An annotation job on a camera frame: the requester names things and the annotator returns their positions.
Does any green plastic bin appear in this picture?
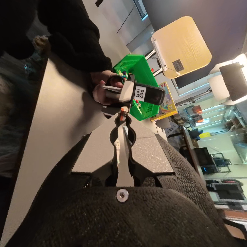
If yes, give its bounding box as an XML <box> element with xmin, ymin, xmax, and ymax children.
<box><xmin>113</xmin><ymin>54</ymin><xmax>161</xmax><ymax>121</ymax></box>

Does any yellow lego set box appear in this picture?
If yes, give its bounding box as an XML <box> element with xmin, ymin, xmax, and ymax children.
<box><xmin>150</xmin><ymin>81</ymin><xmax>178</xmax><ymax>122</ymax></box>

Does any hanging printed paper sheet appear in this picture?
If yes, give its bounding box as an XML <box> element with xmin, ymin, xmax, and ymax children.
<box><xmin>166</xmin><ymin>123</ymin><xmax>180</xmax><ymax>138</ymax></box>

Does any wooden seat chair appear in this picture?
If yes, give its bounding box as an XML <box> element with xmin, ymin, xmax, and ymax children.
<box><xmin>143</xmin><ymin>16</ymin><xmax>213</xmax><ymax>80</ymax></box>

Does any grey cardboard sheet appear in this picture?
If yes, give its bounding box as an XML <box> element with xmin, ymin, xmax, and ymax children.
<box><xmin>158</xmin><ymin>117</ymin><xmax>172</xmax><ymax>129</ymax></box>

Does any orange lego piece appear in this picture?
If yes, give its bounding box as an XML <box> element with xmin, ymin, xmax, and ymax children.
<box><xmin>119</xmin><ymin>108</ymin><xmax>129</xmax><ymax>122</ymax></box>

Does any person's black clothed body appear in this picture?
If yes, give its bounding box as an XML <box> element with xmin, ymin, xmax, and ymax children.
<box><xmin>0</xmin><ymin>0</ymin><xmax>51</xmax><ymax>60</ymax></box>

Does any pile of lego pieces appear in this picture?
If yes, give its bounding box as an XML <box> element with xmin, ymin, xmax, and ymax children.
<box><xmin>118</xmin><ymin>70</ymin><xmax>142</xmax><ymax>108</ymax></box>

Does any person's left hand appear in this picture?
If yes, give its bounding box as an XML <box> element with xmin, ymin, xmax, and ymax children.
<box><xmin>90</xmin><ymin>70</ymin><xmax>124</xmax><ymax>106</ymax></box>

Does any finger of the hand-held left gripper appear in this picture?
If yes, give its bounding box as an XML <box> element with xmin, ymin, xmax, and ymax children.
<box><xmin>101</xmin><ymin>107</ymin><xmax>126</xmax><ymax>119</ymax></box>

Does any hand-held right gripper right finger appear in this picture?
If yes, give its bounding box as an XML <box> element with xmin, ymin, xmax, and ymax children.
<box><xmin>126</xmin><ymin>113</ymin><xmax>174</xmax><ymax>177</ymax></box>

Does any white and tan lego assembly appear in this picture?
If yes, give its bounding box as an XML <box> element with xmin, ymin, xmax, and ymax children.
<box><xmin>113</xmin><ymin>139</ymin><xmax>122</xmax><ymax>169</ymax></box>

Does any dark computer monitor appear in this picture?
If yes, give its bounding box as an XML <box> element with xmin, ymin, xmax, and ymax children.
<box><xmin>205</xmin><ymin>179</ymin><xmax>245</xmax><ymax>202</ymax></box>

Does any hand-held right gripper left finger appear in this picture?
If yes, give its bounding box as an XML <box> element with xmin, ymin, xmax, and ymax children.
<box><xmin>71</xmin><ymin>112</ymin><xmax>120</xmax><ymax>184</ymax></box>

